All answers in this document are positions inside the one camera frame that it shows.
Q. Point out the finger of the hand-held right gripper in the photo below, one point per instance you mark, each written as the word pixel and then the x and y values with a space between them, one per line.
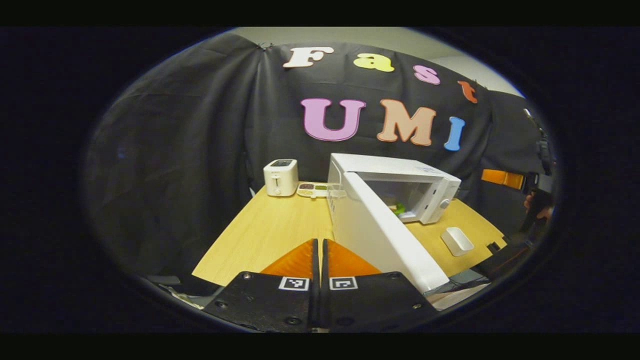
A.
pixel 500 178

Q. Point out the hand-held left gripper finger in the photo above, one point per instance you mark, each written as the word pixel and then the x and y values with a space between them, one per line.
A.
pixel 316 300
pixel 324 300

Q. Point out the white microwave oven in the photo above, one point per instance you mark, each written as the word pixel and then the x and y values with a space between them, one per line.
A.
pixel 370 230

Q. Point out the green leafy vegetable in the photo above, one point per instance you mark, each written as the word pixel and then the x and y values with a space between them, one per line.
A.
pixel 398 209

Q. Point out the white rectangular dish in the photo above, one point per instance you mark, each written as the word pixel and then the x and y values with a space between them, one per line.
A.
pixel 456 241

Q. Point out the white divided seasoning tray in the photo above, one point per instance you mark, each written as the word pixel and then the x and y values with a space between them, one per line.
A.
pixel 312 189

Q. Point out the white toaster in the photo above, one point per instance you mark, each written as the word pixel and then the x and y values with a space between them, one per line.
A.
pixel 280 179

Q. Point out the black backdrop cloth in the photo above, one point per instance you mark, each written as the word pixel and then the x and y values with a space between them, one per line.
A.
pixel 175 150

